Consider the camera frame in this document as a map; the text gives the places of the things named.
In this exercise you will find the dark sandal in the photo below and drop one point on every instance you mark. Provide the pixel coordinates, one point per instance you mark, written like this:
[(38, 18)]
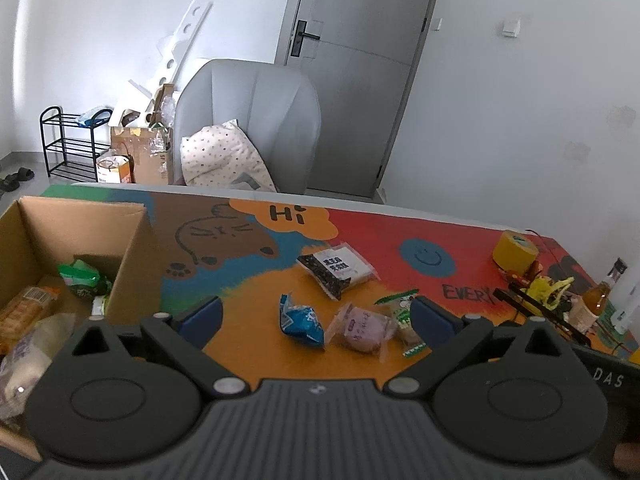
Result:
[(9, 183), (24, 175)]

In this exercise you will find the white paper bucket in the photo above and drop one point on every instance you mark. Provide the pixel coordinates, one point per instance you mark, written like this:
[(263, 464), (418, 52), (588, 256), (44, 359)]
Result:
[(112, 170)]

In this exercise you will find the black and white snack packet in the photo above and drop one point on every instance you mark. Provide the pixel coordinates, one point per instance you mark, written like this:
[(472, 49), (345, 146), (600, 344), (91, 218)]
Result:
[(335, 267)]

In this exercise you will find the blue snack packet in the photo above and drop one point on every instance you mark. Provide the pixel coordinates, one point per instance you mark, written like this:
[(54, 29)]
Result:
[(302, 322)]

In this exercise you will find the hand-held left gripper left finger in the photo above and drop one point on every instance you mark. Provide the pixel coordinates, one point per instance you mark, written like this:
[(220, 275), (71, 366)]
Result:
[(200, 317)]

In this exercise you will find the yellow plastic toy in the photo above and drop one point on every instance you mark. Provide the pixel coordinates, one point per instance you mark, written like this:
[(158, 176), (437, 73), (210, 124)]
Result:
[(547, 292)]

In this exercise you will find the white plastic bottle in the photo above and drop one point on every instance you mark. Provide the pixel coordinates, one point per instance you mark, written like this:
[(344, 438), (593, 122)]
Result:
[(629, 305)]

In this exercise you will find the white polka dot pillow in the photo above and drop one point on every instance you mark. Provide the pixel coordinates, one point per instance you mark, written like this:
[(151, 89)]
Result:
[(220, 157)]

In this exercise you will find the person's right hand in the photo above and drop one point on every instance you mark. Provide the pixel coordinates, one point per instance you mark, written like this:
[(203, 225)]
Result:
[(629, 456)]

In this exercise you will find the grey armchair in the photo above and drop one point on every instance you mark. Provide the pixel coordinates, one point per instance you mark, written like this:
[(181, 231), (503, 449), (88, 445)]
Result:
[(270, 110)]

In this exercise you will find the white wall switch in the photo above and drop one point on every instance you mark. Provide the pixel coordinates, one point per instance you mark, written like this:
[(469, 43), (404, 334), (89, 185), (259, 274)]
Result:
[(511, 27)]

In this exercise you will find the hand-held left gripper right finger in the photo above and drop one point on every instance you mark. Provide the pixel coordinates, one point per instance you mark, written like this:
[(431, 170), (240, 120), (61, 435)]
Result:
[(430, 317)]

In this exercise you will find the black metal shoe rack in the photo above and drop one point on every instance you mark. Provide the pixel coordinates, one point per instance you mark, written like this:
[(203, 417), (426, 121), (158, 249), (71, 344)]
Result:
[(55, 152)]

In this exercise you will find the clear bread packet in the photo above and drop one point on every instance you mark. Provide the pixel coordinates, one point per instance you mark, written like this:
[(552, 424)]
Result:
[(30, 360)]

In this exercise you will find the yellow tape roll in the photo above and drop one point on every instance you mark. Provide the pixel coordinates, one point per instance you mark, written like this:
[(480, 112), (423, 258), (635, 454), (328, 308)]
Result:
[(515, 252)]

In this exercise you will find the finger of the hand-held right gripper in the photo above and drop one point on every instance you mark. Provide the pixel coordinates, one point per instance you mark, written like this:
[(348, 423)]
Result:
[(530, 305)]

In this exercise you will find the cardboard box of clutter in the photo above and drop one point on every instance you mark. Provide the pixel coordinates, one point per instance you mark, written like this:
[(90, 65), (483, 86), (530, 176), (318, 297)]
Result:
[(145, 157)]

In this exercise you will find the brown bread packet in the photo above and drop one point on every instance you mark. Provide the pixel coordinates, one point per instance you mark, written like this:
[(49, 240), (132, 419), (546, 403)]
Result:
[(25, 312)]

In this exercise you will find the grey door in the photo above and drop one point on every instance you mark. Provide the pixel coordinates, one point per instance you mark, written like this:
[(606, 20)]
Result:
[(350, 60)]

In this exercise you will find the amber glass bottle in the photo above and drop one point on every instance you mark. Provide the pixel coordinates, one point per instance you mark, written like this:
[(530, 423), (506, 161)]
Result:
[(592, 302)]

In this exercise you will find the white board with round holes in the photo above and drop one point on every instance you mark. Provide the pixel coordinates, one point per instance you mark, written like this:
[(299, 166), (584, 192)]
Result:
[(175, 55)]

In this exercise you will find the small green white packet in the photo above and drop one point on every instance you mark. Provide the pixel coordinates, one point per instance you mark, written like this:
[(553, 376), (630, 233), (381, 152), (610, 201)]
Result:
[(99, 306)]

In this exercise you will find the green and white snack packet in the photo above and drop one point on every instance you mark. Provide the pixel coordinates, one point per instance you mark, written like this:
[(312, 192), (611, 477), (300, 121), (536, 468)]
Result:
[(402, 315)]

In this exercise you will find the pink snack packet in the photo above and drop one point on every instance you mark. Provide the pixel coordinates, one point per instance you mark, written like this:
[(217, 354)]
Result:
[(360, 330)]

